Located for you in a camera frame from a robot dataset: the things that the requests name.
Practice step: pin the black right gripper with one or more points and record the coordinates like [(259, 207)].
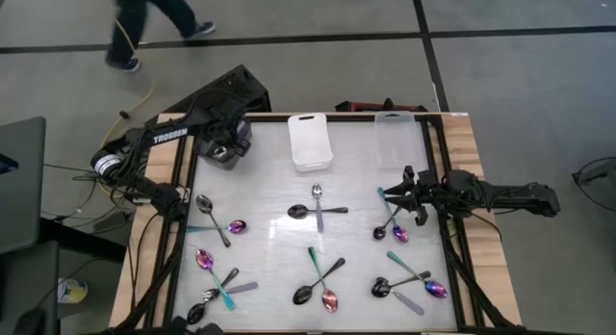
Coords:
[(426, 193)]

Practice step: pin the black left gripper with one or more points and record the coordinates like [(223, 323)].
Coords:
[(231, 130)]

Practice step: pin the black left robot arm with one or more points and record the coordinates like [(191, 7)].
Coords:
[(168, 133)]

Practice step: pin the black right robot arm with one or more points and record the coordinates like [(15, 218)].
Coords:
[(510, 195)]

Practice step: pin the dark grey plastic bin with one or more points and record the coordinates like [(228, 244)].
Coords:
[(214, 164)]

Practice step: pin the black perforated case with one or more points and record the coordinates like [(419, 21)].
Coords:
[(240, 85)]

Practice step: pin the clear plastic bin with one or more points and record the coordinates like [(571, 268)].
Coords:
[(395, 142)]

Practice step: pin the white plastic bin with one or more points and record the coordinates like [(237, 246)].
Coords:
[(308, 142)]

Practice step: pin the red and black tool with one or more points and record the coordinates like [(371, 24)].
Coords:
[(368, 106)]

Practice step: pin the person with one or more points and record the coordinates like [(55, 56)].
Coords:
[(127, 17)]

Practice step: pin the black desk leg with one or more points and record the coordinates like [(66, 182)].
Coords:
[(82, 239)]

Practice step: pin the grey desk top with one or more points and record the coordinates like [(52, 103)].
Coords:
[(24, 205)]

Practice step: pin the white and yellow roll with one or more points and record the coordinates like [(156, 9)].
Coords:
[(72, 291)]

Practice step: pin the dark grey cabinet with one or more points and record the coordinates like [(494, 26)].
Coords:
[(29, 277)]

